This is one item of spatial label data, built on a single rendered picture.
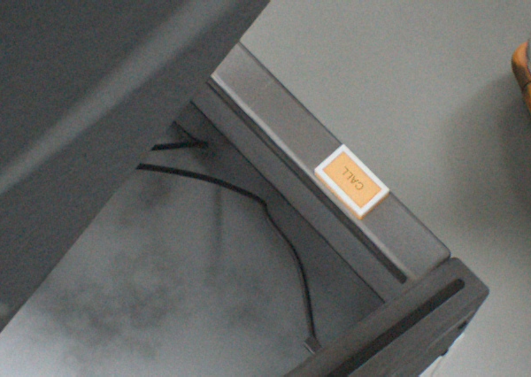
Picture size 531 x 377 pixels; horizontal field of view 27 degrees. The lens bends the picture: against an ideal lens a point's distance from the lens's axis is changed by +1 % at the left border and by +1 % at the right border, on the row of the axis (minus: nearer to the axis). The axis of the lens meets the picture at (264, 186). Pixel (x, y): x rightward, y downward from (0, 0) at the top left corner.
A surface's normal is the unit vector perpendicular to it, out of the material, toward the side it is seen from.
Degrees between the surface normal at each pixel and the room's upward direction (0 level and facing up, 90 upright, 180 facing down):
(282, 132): 0
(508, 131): 0
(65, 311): 0
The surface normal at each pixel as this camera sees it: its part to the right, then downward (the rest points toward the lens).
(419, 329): 0.47, -0.67
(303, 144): -0.04, -0.32
